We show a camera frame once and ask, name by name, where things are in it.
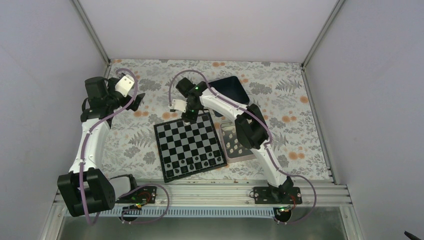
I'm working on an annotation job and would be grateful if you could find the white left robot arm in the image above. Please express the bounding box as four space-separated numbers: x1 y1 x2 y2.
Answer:
57 74 145 217

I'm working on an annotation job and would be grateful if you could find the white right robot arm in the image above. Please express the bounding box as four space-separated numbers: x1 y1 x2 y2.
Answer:
169 77 294 204

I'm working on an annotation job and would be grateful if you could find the floral patterned table mat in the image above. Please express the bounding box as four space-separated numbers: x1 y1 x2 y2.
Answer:
99 58 329 182

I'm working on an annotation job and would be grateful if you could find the black and white chessboard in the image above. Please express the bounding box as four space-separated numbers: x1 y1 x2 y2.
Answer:
153 112 227 183

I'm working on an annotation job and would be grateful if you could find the dark blue square tray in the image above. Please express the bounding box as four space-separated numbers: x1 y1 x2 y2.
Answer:
209 76 250 107

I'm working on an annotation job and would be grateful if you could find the pink metal tin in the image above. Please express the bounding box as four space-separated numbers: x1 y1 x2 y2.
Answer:
218 122 256 163

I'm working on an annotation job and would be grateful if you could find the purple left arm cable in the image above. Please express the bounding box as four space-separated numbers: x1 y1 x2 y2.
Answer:
78 68 139 227

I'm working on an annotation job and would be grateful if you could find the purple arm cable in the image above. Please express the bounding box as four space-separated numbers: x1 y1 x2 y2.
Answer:
78 68 139 227
168 69 318 225

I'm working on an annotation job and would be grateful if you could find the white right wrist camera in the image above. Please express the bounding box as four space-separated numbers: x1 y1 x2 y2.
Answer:
170 99 187 113

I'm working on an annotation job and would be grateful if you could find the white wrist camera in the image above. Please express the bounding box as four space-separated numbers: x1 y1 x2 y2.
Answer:
170 99 187 113
115 75 135 98

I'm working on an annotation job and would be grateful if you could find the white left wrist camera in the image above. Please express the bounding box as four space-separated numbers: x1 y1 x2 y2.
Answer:
115 75 135 98

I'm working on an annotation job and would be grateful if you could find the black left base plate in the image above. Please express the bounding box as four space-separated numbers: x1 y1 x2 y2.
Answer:
116 185 157 205

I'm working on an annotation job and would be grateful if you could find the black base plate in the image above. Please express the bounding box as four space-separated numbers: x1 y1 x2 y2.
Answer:
252 186 303 205
116 185 157 205

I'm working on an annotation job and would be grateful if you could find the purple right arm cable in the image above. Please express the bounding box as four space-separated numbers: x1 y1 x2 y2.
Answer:
168 69 318 225

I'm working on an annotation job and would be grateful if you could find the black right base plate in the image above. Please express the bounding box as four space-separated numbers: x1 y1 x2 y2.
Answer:
252 186 303 205

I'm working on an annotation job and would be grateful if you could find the aluminium front rail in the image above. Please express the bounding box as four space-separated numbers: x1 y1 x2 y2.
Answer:
52 184 353 208

